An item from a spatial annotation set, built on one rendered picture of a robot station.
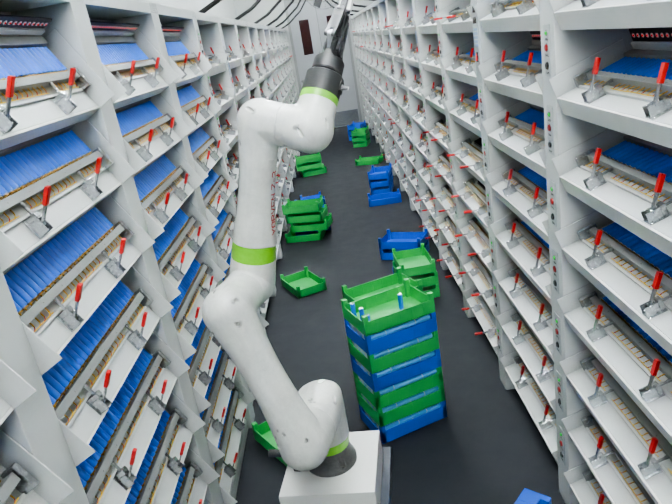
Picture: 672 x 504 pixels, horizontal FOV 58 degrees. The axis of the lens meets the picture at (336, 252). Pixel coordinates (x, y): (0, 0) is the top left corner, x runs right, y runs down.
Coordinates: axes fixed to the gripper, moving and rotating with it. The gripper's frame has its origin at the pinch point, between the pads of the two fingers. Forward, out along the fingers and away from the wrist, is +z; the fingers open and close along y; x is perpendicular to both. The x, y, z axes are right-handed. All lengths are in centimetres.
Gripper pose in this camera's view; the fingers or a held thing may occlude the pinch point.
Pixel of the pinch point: (346, 0)
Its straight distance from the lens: 159.7
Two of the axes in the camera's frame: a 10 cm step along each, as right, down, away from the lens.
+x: -9.6, -2.1, 2.0
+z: 2.5, -9.5, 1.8
